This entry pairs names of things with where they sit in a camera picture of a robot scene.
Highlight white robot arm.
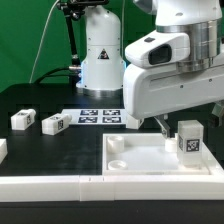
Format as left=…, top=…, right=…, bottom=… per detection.
left=80, top=0, right=224, bottom=125

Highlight white cable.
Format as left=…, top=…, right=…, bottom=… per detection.
left=29, top=0, right=60, bottom=84

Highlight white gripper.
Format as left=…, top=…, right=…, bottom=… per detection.
left=123, top=31, right=224, bottom=138

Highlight white square table top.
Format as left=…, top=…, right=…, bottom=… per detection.
left=102, top=133, right=209, bottom=175

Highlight AprilTag marker sheet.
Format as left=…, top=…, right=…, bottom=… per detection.
left=62, top=109, right=126, bottom=125

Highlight black cable bundle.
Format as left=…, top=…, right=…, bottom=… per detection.
left=33, top=65, right=83, bottom=85

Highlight white U-shaped obstacle fence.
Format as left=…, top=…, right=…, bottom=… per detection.
left=0, top=147, right=224, bottom=202

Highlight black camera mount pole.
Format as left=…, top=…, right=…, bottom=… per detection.
left=56, top=0, right=109, bottom=66

